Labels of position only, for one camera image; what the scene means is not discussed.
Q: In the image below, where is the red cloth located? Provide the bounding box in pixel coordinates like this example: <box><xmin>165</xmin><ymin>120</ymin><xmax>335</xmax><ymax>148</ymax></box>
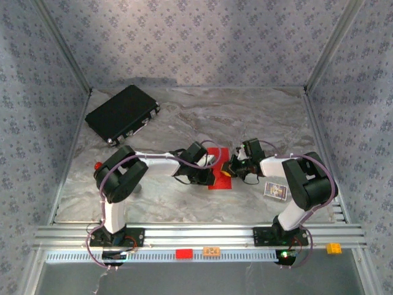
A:
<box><xmin>206</xmin><ymin>147</ymin><xmax>233</xmax><ymax>191</ymax></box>

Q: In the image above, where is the playing card box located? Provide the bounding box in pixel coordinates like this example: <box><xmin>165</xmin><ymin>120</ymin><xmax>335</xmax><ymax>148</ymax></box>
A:
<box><xmin>263</xmin><ymin>181</ymin><xmax>289</xmax><ymax>201</ymax></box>

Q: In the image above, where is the red toy brick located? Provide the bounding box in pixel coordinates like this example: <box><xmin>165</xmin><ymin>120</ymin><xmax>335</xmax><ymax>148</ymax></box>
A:
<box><xmin>175</xmin><ymin>248</ymin><xmax>194</xmax><ymax>261</ymax></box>

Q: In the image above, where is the black hard case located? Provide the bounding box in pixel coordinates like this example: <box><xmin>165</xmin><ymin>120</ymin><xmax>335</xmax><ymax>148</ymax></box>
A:
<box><xmin>85</xmin><ymin>84</ymin><xmax>161</xmax><ymax>146</ymax></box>

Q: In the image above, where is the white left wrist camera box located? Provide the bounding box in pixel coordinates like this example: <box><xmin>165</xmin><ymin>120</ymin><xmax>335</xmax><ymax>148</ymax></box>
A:
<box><xmin>198</xmin><ymin>154</ymin><xmax>216</xmax><ymax>168</ymax></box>

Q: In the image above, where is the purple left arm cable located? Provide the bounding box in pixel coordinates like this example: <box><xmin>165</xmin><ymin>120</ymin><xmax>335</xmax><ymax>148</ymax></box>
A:
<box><xmin>84</xmin><ymin>140</ymin><xmax>219</xmax><ymax>272</ymax></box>

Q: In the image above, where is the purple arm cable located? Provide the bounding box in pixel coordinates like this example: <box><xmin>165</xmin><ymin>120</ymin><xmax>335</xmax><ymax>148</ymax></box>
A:
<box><xmin>259</xmin><ymin>140</ymin><xmax>335</xmax><ymax>270</ymax></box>
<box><xmin>84</xmin><ymin>140</ymin><xmax>219</xmax><ymax>272</ymax></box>

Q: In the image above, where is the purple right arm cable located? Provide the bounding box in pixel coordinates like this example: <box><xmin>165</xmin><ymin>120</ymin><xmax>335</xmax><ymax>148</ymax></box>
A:
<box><xmin>259</xmin><ymin>140</ymin><xmax>335</xmax><ymax>270</ymax></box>

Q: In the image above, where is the aluminium mounting rail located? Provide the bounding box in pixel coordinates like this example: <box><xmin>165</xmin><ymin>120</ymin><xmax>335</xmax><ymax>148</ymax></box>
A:
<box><xmin>33</xmin><ymin>224</ymin><xmax>368</xmax><ymax>250</ymax></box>

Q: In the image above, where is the aluminium frame bar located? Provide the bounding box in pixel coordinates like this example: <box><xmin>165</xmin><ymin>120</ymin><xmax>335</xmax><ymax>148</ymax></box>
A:
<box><xmin>302</xmin><ymin>87</ymin><xmax>351</xmax><ymax>224</ymax></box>
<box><xmin>48</xmin><ymin>88</ymin><xmax>93</xmax><ymax>225</ymax></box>

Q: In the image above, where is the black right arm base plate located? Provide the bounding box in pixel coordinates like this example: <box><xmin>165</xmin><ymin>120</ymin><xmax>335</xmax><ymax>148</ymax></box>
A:
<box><xmin>252</xmin><ymin>226</ymin><xmax>309</xmax><ymax>247</ymax></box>

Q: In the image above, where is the slotted grey cable duct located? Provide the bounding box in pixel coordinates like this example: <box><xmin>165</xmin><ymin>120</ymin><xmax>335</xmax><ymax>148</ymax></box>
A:
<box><xmin>45</xmin><ymin>249</ymin><xmax>288</xmax><ymax>264</ymax></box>

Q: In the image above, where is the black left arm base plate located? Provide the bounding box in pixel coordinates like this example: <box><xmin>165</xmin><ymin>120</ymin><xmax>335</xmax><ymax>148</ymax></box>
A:
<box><xmin>88</xmin><ymin>227</ymin><xmax>146</xmax><ymax>248</ymax></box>

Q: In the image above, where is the aluminium frame post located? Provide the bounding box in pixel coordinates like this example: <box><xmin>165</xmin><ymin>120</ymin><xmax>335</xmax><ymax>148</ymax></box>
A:
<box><xmin>303</xmin><ymin>0</ymin><xmax>366</xmax><ymax>93</ymax></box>
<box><xmin>32</xmin><ymin>0</ymin><xmax>93</xmax><ymax>93</ymax></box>

